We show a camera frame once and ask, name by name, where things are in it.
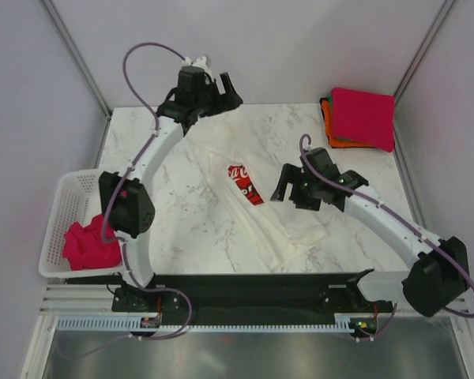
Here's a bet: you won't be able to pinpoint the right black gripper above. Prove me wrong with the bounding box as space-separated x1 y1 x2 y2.
271 163 322 212

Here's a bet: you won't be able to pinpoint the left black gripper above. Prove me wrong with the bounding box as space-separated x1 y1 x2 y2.
195 73 243 119

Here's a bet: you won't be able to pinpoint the white Coca-Cola t-shirt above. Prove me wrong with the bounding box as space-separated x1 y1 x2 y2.
186 111 328 271

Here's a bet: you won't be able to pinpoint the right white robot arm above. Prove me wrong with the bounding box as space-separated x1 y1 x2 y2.
270 148 469 317

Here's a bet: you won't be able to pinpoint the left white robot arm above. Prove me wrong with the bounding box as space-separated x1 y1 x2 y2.
99 66 243 310

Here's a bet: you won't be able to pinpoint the folded orange t-shirt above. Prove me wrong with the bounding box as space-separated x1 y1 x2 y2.
322 99 376 149

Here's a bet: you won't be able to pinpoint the folded black t-shirt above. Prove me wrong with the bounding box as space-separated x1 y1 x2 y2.
319 96 397 152

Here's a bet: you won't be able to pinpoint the white plastic laundry basket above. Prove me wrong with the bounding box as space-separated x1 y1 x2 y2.
38 168 124 280

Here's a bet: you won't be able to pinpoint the crumpled magenta t-shirt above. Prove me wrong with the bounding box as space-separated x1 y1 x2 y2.
62 215 122 271

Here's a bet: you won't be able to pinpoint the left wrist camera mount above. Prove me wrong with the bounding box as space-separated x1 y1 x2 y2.
182 54 215 81

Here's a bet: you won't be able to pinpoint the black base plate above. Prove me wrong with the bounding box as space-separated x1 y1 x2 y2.
111 273 393 325

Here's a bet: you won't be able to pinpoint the white slotted cable duct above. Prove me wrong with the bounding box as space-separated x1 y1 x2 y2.
56 315 355 333

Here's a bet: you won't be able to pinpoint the aluminium frame rails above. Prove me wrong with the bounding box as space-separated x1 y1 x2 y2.
37 0 474 379

